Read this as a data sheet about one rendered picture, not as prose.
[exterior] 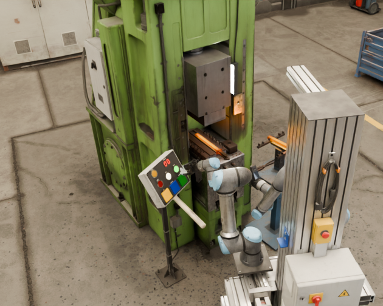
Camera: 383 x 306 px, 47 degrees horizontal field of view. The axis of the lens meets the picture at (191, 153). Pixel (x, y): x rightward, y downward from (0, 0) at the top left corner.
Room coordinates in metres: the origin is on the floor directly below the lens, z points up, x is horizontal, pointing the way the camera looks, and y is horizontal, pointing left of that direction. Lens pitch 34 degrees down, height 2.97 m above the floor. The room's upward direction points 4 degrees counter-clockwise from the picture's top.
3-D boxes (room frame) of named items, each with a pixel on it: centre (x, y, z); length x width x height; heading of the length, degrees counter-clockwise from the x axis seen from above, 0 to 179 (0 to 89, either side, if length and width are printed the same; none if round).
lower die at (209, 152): (3.11, -0.09, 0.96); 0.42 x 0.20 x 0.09; 31
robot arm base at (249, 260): (1.96, -0.34, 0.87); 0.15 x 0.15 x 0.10
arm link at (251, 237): (1.96, -0.33, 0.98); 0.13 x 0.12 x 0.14; 99
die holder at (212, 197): (3.15, -0.13, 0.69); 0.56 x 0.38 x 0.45; 31
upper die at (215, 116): (3.11, -0.09, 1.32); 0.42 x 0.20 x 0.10; 31
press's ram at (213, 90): (3.13, -0.12, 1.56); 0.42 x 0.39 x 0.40; 31
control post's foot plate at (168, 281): (2.58, 0.24, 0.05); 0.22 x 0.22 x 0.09; 31
